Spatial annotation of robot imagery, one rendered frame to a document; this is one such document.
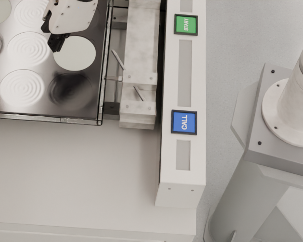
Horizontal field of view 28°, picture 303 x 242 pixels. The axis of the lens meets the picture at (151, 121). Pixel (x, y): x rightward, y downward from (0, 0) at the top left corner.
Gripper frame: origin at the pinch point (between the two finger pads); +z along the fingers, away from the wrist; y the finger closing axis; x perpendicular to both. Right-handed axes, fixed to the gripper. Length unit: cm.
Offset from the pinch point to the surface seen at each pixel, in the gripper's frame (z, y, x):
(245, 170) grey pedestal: 21, 48, -38
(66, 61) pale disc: 6.4, 4.9, -1.0
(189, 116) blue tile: -5.0, 14.3, -30.6
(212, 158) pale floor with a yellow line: 66, 90, -14
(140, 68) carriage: 2.1, 18.9, -10.5
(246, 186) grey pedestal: 26, 50, -41
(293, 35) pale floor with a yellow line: 38, 150, 15
